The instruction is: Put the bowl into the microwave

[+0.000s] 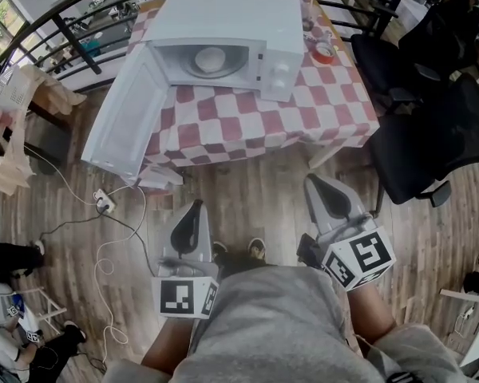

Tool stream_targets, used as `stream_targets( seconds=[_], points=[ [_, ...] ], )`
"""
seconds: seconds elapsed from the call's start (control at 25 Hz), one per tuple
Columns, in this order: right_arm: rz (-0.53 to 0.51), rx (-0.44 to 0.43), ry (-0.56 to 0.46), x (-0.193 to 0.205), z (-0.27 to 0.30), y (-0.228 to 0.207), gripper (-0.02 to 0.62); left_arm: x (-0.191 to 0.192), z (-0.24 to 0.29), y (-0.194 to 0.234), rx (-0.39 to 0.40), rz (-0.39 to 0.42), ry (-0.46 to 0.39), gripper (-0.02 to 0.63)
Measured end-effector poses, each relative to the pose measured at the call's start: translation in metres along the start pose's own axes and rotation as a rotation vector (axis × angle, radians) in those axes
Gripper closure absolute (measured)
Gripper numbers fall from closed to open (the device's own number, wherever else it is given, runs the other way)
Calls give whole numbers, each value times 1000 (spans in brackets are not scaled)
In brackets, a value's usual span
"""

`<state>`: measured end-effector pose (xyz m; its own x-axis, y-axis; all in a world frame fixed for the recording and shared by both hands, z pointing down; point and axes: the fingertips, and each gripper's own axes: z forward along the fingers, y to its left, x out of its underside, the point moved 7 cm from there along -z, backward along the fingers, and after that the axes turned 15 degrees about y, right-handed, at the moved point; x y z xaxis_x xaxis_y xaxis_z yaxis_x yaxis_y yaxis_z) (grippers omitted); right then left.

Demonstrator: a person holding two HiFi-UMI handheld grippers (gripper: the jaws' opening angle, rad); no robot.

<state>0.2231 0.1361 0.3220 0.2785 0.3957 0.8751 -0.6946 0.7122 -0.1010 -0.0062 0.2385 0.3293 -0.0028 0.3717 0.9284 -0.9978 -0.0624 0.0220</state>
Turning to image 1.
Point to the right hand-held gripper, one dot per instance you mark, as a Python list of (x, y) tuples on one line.
[(367, 253)]

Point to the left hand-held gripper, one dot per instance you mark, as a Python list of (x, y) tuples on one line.
[(175, 297)]

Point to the white bowl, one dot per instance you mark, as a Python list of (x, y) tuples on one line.
[(209, 60)]

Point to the white microwave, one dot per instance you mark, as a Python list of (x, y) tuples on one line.
[(231, 18)]

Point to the person's left forearm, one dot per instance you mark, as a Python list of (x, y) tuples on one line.
[(167, 345)]

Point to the person's right forearm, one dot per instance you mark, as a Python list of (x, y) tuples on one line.
[(371, 317)]

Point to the person's left shoe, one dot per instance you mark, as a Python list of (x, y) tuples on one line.
[(219, 250)]

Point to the wooden table with white legs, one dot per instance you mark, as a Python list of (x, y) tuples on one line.
[(321, 159)]

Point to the person's right shoe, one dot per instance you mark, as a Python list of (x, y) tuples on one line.
[(257, 247)]

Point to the white power strip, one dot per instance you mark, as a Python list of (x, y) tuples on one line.
[(105, 201)]

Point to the red white checkered tablecloth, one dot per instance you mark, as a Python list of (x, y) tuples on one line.
[(283, 122)]

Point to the black office chair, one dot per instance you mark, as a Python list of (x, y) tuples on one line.
[(415, 46), (423, 146)]

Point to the person's grey shirt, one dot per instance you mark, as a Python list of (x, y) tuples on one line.
[(271, 329)]

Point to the red tape roll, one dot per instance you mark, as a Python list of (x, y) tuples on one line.
[(323, 54)]

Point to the clear tape roll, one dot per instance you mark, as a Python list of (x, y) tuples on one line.
[(325, 37)]

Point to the dark wooden side table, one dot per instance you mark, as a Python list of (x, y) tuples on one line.
[(52, 116)]

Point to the beige cloth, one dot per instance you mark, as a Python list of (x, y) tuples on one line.
[(12, 166)]

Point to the clear plastic cup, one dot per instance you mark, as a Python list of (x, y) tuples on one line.
[(308, 14)]

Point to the black metal railing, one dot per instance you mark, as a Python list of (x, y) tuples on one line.
[(80, 46)]

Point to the small white perforated basket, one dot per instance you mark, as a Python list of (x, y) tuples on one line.
[(10, 90)]

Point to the window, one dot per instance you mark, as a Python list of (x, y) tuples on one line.
[(4, 26)]

